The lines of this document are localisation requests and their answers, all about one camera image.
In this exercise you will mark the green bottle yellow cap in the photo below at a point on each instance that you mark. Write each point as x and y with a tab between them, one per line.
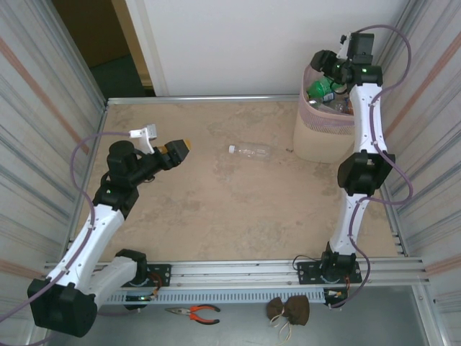
318	87

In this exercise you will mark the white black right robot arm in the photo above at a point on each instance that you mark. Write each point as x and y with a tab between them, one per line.
367	119

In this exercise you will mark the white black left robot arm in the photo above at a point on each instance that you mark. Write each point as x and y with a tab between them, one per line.
90	238

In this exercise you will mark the beige bin with pink liner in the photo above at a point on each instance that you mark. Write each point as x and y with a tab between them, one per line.
313	144

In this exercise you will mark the clear unlabelled bottle white cap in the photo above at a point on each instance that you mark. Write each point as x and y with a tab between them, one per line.
252	151

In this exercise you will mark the brown cloth bag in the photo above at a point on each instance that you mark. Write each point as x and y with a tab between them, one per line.
275	308
298	310

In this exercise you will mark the white door frame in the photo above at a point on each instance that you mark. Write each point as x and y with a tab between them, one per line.
144	43

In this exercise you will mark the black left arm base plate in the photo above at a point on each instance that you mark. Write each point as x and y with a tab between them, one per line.
162	270

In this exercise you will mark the aluminium mounting rail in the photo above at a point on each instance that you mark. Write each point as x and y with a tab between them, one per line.
234	270

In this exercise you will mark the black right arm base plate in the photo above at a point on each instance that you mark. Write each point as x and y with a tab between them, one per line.
309	272

